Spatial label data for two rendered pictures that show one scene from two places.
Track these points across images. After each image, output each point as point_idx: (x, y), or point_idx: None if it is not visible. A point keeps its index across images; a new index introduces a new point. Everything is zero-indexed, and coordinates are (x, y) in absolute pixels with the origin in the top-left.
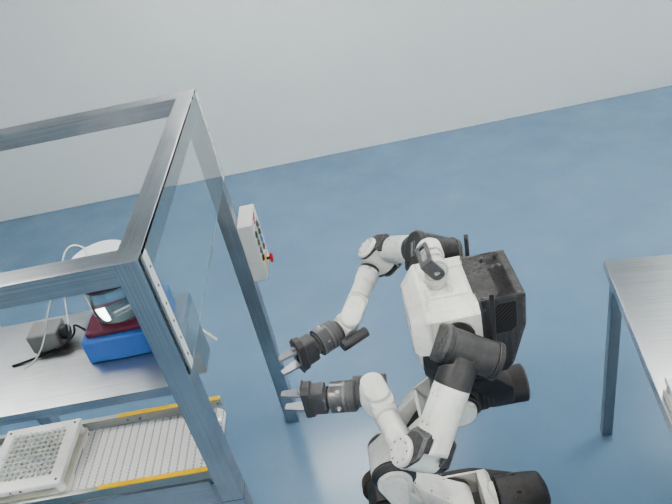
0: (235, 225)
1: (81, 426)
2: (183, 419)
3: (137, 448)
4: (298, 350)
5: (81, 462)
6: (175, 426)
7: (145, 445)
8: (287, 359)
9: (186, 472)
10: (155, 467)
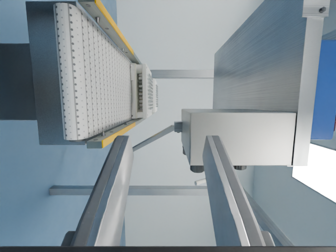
0: None
1: (142, 114)
2: (106, 122)
3: (119, 92)
4: (325, 248)
5: (130, 91)
6: (109, 112)
7: (117, 94)
8: (217, 164)
9: (109, 17)
10: (111, 62)
